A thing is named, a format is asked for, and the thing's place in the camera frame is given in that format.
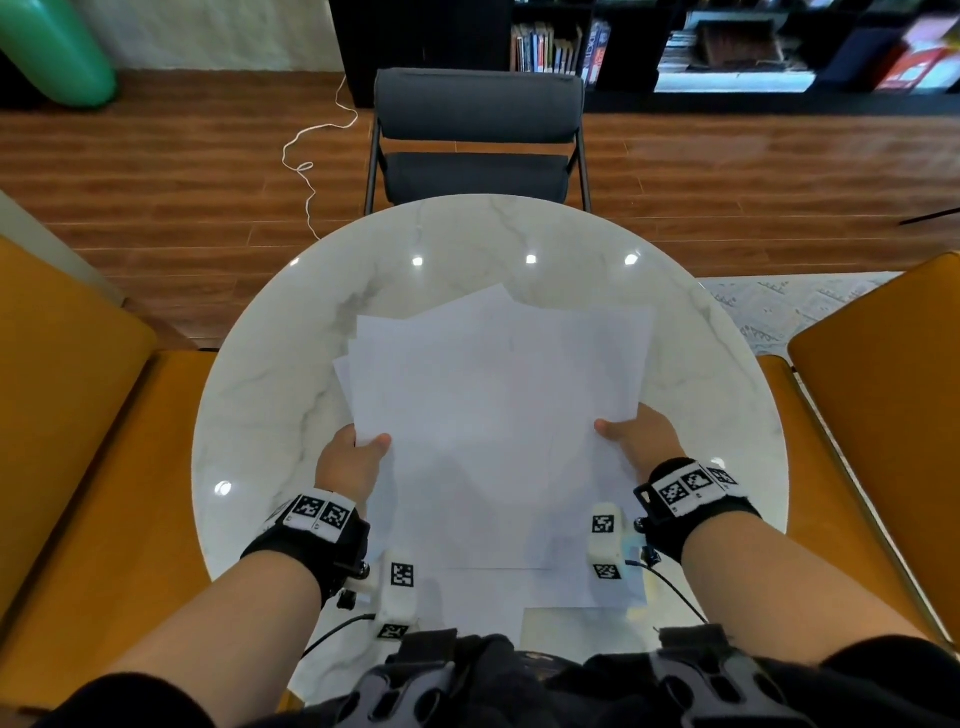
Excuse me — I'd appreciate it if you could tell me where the person's left hand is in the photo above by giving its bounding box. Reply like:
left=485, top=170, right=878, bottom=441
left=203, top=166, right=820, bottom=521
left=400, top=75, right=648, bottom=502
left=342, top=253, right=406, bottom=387
left=314, top=424, right=393, bottom=519

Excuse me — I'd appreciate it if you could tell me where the white floor cable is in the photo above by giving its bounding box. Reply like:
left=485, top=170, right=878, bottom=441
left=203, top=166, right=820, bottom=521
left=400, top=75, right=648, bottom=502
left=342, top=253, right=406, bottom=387
left=281, top=74, right=361, bottom=243

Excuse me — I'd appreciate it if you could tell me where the thin black camera cable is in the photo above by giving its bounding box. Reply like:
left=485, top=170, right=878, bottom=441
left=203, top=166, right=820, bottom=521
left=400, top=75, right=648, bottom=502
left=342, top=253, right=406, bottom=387
left=626, top=558, right=710, bottom=628
left=299, top=613, right=376, bottom=661

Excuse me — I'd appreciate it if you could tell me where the orange upholstered seat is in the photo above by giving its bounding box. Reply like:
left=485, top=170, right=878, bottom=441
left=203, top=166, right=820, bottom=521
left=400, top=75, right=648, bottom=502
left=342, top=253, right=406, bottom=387
left=0, top=233, right=219, bottom=710
left=757, top=251, right=960, bottom=650

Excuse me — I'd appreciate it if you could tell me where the black bookshelf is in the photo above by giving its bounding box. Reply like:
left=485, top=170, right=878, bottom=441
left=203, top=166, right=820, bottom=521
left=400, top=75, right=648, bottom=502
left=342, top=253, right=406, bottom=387
left=328, top=0, right=960, bottom=118

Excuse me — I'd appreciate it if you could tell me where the person's left forearm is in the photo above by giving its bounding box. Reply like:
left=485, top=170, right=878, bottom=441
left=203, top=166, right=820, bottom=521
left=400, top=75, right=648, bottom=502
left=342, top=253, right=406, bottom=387
left=104, top=551, right=324, bottom=728

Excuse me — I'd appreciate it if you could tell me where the red and white box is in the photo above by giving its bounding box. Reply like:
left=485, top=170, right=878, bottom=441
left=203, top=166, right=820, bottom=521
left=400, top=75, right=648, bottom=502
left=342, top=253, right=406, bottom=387
left=873, top=14, right=960, bottom=95

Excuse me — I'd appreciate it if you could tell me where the white patterned rug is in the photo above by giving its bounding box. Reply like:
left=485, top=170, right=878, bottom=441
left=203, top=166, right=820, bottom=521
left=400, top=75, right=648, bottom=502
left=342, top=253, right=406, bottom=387
left=697, top=271, right=905, bottom=361

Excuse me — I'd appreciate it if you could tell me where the black wristband with marker tags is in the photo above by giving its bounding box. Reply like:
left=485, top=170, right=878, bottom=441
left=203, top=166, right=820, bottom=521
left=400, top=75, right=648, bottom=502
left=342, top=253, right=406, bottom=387
left=633, top=457, right=763, bottom=565
left=241, top=488, right=372, bottom=607

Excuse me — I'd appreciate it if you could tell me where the person's right hand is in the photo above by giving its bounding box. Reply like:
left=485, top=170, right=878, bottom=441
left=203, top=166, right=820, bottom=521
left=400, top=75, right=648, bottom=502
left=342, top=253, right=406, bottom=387
left=594, top=403, right=688, bottom=485

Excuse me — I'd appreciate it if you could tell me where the stack of white papers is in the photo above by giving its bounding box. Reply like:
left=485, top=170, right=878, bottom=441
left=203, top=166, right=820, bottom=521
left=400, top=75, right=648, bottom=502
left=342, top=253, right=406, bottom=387
left=332, top=283, right=660, bottom=613

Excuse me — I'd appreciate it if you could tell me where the green plant pot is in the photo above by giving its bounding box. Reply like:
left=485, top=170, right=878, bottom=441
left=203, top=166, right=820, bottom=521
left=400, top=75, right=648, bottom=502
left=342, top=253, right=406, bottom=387
left=0, top=0, right=119, bottom=110

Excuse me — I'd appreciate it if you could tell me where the row of upright books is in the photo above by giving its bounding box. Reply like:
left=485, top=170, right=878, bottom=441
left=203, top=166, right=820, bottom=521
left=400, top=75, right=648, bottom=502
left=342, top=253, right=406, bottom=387
left=511, top=20, right=613, bottom=86

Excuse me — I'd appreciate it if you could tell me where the person's black clothing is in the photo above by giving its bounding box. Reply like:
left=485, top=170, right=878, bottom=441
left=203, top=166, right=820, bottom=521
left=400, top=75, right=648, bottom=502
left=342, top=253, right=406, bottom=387
left=29, top=626, right=960, bottom=728

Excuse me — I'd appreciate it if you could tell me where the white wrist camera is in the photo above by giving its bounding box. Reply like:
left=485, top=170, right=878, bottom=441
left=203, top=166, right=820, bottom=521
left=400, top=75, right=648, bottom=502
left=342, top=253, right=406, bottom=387
left=337, top=551, right=418, bottom=643
left=587, top=502, right=646, bottom=609

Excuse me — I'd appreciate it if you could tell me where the person's right forearm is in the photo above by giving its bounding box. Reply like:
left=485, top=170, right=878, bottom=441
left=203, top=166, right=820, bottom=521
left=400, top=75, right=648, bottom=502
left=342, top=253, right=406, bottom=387
left=680, top=511, right=931, bottom=669

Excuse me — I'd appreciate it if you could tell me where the flat stack of magazines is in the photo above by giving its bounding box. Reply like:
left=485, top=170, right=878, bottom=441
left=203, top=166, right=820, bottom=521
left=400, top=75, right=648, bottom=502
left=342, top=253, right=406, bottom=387
left=654, top=18, right=817, bottom=95

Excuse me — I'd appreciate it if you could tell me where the dark grey chair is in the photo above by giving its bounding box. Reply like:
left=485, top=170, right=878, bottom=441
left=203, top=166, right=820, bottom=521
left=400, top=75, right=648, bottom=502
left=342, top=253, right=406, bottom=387
left=363, top=67, right=594, bottom=217

